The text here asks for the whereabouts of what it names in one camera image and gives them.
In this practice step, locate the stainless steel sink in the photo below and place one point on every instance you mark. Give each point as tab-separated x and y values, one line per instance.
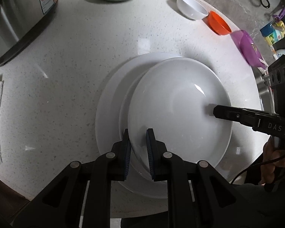
264	90

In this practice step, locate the purple plastic bowl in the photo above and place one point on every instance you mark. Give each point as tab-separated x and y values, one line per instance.
248	49

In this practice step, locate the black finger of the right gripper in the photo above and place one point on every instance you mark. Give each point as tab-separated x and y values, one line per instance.
237	116

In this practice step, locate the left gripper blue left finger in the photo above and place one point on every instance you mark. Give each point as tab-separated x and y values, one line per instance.
121	160

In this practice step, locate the blue labelled container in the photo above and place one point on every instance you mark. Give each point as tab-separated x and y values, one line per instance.
273	32

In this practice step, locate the orange plastic bowl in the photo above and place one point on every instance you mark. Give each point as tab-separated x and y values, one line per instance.
218	24

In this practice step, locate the stainless steel rice cooker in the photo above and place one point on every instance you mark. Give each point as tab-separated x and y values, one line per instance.
21	21

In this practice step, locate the small white bowl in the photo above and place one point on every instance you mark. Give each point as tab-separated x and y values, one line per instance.
192	9

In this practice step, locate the right hand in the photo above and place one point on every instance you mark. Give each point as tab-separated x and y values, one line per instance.
268	171

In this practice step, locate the white spray bottle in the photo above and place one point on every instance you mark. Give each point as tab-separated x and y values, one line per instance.
278	53

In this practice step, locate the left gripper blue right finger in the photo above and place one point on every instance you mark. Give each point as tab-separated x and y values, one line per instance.
155	150

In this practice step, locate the large white deep plate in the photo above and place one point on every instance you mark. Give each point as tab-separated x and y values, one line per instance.
195	134

